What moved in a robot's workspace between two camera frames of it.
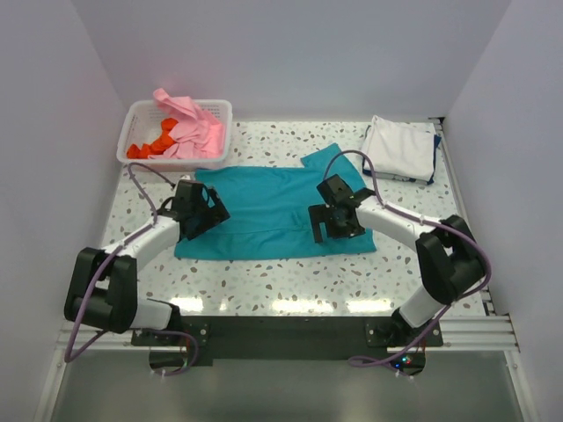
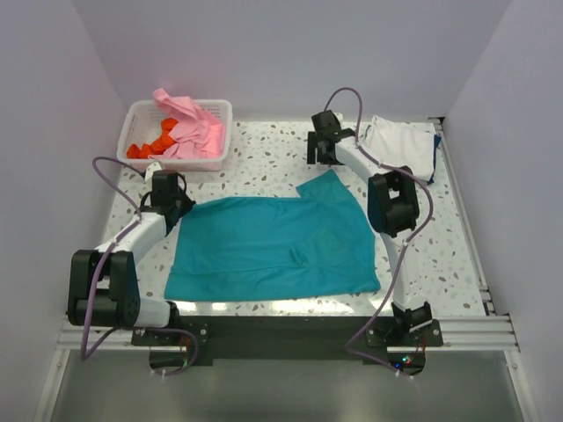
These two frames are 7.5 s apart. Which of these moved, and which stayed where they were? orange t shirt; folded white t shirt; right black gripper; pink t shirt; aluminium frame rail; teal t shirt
Moved: teal t shirt; right black gripper
Stayed: folded white t shirt; aluminium frame rail; pink t shirt; orange t shirt
